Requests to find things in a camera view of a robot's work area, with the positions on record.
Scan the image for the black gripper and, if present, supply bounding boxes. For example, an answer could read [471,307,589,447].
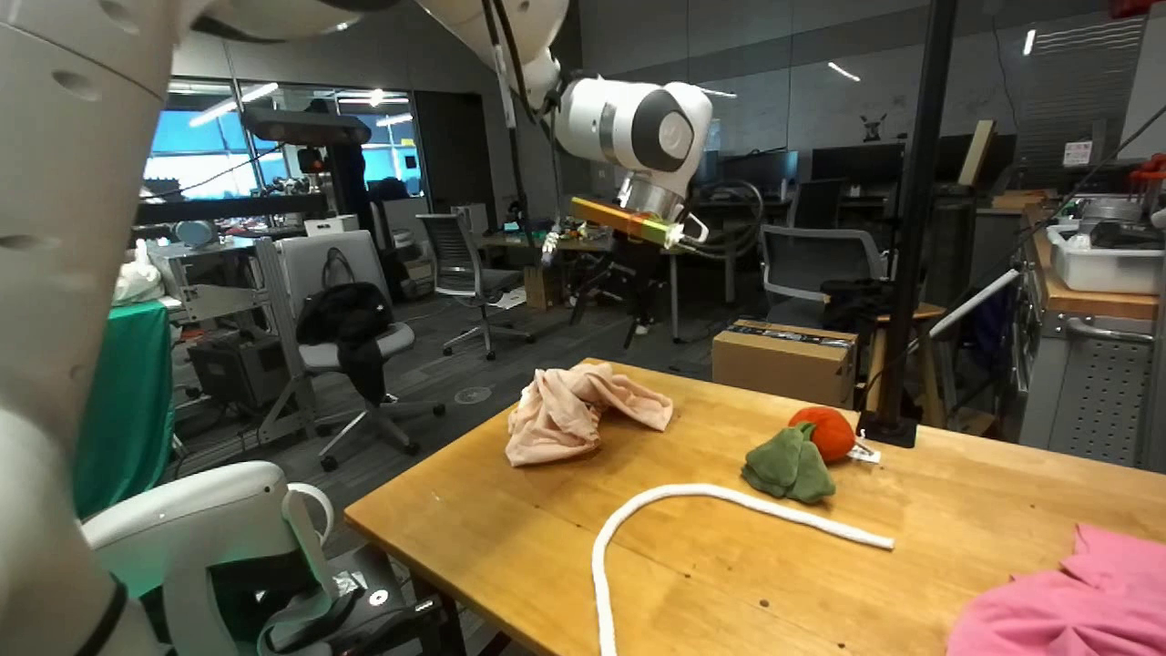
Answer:
[593,231,667,351]

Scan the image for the black bar-shaped device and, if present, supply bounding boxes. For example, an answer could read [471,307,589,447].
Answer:
[238,105,373,149]

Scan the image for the plush red radish green leaves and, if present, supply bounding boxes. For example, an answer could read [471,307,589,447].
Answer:
[740,403,887,511]

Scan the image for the dark computer monitor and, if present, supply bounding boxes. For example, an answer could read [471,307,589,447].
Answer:
[726,147,806,198]
[810,142,906,192]

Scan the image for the white plush toy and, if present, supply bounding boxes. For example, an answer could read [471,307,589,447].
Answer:
[114,241,169,307]

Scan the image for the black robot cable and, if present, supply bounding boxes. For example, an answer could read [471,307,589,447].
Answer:
[677,176,768,262]

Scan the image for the white slanted pole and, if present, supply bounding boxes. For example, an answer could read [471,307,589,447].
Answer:
[924,265,1025,342]

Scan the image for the black stand pole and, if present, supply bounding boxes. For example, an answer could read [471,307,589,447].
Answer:
[853,0,963,453]

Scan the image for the white bin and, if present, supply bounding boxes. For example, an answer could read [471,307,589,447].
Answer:
[1049,226,1166,299]

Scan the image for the small grey office chair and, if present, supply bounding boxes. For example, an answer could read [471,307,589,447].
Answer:
[414,212,503,362]

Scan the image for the grey cabinet wooden top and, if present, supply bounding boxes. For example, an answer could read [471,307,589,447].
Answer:
[1015,231,1166,473]

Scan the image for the black jacket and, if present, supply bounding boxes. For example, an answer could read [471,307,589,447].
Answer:
[295,279,397,410]

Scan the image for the leaning wooden board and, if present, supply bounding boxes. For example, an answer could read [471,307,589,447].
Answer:
[953,118,997,192]

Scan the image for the mesh office chair white frame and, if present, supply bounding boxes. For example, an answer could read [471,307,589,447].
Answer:
[758,223,891,329]

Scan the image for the peach t-shirt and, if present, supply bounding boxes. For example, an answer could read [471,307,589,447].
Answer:
[503,358,677,470]

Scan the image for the white rope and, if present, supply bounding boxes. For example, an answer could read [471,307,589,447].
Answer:
[585,480,896,656]

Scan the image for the pink t-shirt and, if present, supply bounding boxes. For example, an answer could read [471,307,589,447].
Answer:
[943,521,1166,656]

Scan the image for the green cloth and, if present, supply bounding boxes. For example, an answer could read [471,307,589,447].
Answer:
[70,301,177,524]

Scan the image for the brown cardboard box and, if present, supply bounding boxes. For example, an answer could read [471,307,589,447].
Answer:
[707,318,859,410]

